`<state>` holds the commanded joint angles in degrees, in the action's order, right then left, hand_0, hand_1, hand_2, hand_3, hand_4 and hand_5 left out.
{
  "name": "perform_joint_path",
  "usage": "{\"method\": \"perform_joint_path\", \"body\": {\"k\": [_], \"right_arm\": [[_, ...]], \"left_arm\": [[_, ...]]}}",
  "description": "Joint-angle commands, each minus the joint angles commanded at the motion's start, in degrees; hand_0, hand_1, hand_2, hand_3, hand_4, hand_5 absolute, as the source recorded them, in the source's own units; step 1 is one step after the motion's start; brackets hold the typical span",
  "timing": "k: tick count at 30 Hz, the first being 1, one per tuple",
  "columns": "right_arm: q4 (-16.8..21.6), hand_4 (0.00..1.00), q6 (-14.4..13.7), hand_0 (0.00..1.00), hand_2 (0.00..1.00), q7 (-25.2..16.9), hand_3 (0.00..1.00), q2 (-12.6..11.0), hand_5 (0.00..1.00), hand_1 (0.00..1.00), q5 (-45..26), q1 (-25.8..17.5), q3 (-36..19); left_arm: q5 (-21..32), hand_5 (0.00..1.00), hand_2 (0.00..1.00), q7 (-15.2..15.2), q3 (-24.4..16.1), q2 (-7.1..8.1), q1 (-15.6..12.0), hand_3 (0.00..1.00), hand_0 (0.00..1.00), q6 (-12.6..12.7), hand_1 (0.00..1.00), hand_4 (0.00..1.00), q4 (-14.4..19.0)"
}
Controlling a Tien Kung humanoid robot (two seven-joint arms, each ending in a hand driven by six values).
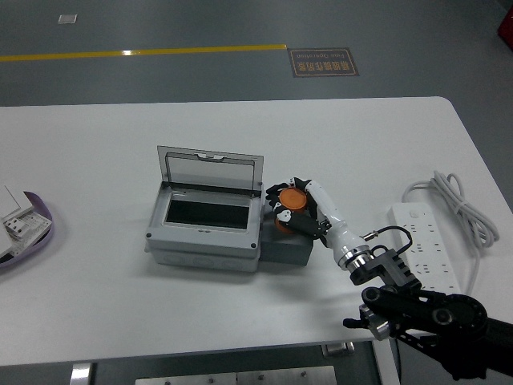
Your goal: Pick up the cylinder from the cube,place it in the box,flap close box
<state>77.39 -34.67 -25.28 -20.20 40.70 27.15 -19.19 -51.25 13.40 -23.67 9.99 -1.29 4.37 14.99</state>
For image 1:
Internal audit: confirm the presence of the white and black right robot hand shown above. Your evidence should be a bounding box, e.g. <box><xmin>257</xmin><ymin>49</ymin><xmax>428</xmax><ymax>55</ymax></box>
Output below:
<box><xmin>264</xmin><ymin>175</ymin><xmax>368</xmax><ymax>265</ymax></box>

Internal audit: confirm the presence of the orange cylinder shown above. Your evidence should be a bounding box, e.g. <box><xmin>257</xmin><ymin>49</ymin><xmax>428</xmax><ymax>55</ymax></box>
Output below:
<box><xmin>273</xmin><ymin>188</ymin><xmax>317</xmax><ymax>234</ymax></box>

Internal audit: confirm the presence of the grey electrical box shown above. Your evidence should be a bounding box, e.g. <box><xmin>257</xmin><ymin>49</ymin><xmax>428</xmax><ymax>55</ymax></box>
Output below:
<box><xmin>144</xmin><ymin>145</ymin><xmax>265</xmax><ymax>274</ymax></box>

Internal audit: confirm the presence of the grey cube with round hole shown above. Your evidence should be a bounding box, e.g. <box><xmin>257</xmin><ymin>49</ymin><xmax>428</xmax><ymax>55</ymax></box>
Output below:
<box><xmin>258</xmin><ymin>222</ymin><xmax>315</xmax><ymax>267</ymax></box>

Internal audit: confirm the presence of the white power strip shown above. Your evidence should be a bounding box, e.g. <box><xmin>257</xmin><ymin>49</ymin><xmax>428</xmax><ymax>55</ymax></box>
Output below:
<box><xmin>386</xmin><ymin>202</ymin><xmax>462</xmax><ymax>293</ymax></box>

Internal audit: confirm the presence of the brown floor sign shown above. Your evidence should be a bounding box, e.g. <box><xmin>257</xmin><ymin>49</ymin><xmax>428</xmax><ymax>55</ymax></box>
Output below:
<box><xmin>287</xmin><ymin>47</ymin><xmax>360</xmax><ymax>79</ymax></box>

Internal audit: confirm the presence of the white table leg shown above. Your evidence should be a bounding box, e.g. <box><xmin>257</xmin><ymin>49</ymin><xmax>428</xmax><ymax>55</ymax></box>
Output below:
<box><xmin>68</xmin><ymin>360</ymin><xmax>98</xmax><ymax>385</ymax></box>
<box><xmin>370</xmin><ymin>338</ymin><xmax>402</xmax><ymax>385</ymax></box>

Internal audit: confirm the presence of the yellow floor tape line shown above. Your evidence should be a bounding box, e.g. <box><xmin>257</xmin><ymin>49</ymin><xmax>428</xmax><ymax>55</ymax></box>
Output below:
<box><xmin>0</xmin><ymin>43</ymin><xmax>288</xmax><ymax>63</ymax></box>

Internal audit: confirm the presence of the red bin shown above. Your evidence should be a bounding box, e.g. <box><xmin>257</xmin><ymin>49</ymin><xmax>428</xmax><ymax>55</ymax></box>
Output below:
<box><xmin>495</xmin><ymin>6</ymin><xmax>513</xmax><ymax>41</ymax></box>

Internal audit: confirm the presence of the purple tray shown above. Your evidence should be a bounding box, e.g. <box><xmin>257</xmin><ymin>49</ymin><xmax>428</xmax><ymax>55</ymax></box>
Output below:
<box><xmin>0</xmin><ymin>191</ymin><xmax>66</xmax><ymax>274</ymax></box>

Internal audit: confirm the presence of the white socket insert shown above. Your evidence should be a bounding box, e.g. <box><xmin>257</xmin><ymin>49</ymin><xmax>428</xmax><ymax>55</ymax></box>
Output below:
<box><xmin>1</xmin><ymin>214</ymin><xmax>26</xmax><ymax>242</ymax></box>

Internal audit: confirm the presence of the white power cord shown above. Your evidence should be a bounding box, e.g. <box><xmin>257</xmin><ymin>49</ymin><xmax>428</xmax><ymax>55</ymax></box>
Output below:
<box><xmin>402</xmin><ymin>170</ymin><xmax>500</xmax><ymax>294</ymax></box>

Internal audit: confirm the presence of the grey table bracket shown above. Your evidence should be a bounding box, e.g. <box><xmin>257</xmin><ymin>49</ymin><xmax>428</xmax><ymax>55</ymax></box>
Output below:
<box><xmin>321</xmin><ymin>341</ymin><xmax>356</xmax><ymax>358</ymax></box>

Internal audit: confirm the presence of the metal base plate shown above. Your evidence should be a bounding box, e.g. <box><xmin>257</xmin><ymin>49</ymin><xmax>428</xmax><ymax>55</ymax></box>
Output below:
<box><xmin>135</xmin><ymin>365</ymin><xmax>337</xmax><ymax>385</ymax></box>

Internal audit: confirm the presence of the white switch frame plate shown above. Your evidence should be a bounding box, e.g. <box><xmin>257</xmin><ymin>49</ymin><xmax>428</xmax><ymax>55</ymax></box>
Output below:
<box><xmin>0</xmin><ymin>204</ymin><xmax>55</xmax><ymax>260</ymax></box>

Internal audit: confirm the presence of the white flat switch panel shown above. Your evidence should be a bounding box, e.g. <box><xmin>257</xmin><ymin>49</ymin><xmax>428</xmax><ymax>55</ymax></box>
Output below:
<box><xmin>0</xmin><ymin>184</ymin><xmax>22</xmax><ymax>220</ymax></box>

